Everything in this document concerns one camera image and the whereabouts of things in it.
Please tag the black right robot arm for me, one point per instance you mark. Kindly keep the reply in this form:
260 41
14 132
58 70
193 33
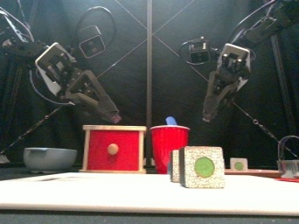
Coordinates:
269 20

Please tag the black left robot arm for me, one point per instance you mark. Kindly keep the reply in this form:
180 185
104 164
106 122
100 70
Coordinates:
19 48

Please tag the thick green-centre sushi piece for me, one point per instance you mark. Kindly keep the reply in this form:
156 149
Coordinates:
205 167

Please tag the small green-centre sushi piece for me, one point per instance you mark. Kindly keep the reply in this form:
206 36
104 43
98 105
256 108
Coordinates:
238 165

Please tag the thin green-centre sushi slice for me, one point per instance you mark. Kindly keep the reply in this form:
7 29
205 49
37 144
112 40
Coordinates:
176 166

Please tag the pink rectangular plate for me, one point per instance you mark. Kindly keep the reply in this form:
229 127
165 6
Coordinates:
257 172

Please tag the white cutting board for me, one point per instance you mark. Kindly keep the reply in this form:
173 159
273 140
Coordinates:
117 192

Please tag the red toy knife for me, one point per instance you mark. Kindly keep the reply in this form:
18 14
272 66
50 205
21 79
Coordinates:
288 180

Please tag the red wooden knob box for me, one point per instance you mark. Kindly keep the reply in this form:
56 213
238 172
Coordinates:
113 137

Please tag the blue toy block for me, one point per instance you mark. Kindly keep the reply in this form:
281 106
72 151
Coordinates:
172 120

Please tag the red plastic cup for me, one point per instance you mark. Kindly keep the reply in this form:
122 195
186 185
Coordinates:
170 145

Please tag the grey bowl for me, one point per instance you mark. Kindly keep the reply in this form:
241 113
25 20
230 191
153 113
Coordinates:
49 159

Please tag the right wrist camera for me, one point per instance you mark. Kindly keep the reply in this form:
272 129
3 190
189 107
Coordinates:
200 52

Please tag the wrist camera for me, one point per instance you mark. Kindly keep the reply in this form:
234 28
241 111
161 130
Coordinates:
93 45
200 52

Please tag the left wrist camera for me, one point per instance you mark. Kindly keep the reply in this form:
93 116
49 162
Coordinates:
93 45

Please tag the vertical metal frame pole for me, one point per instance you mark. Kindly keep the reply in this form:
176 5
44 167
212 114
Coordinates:
149 73

